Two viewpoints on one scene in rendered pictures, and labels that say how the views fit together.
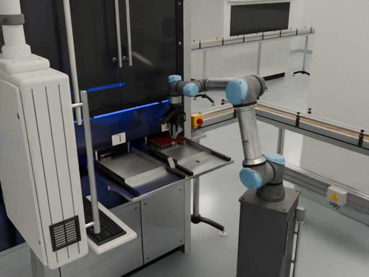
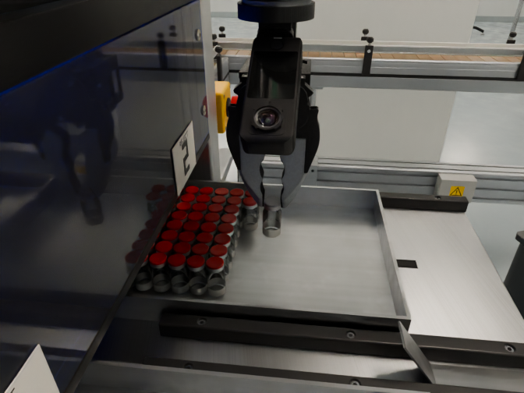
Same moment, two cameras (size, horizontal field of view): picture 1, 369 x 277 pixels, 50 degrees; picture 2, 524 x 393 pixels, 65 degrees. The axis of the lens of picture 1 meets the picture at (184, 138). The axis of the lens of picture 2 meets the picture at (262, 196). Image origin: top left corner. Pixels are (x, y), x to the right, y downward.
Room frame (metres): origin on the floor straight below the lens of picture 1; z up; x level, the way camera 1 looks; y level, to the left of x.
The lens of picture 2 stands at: (1.90, 0.35, 1.24)
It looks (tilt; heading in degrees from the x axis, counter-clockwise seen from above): 32 degrees down; 316
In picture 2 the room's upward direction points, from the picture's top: straight up
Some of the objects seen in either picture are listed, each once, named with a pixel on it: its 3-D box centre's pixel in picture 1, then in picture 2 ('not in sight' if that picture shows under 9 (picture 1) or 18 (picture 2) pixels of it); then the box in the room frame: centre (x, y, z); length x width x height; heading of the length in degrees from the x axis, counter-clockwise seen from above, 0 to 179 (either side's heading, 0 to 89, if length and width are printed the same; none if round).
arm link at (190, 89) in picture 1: (189, 88); not in sight; (2.13, -0.03, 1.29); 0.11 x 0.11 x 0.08; 43
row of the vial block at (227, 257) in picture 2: (172, 145); (228, 236); (2.25, 0.07, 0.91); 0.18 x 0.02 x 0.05; 130
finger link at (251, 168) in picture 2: (173, 128); (255, 161); (2.21, 0.06, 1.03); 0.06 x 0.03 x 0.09; 130
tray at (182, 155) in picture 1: (176, 148); (259, 242); (2.22, 0.05, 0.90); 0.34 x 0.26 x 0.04; 40
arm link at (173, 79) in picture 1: (174, 85); not in sight; (2.19, 0.05, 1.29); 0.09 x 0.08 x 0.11; 43
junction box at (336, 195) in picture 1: (336, 195); (454, 188); (2.33, -1.01, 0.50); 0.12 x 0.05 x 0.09; 40
